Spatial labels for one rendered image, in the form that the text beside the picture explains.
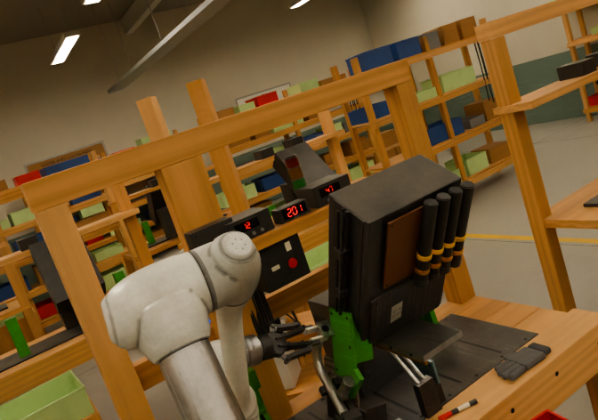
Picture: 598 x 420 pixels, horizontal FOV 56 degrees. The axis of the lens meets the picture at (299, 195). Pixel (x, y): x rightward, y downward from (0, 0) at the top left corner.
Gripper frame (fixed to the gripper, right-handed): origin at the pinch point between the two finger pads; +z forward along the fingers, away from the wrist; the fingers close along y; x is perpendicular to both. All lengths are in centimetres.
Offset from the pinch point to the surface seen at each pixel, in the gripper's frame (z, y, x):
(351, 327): 4.7, -6.5, -11.8
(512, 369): 51, -33, -10
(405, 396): 26.7, -22.8, 12.3
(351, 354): 4.5, -12.1, -5.5
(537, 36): 845, 593, 199
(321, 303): 9.8, 12.9, 4.5
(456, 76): 465, 399, 163
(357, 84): 41, 76, -41
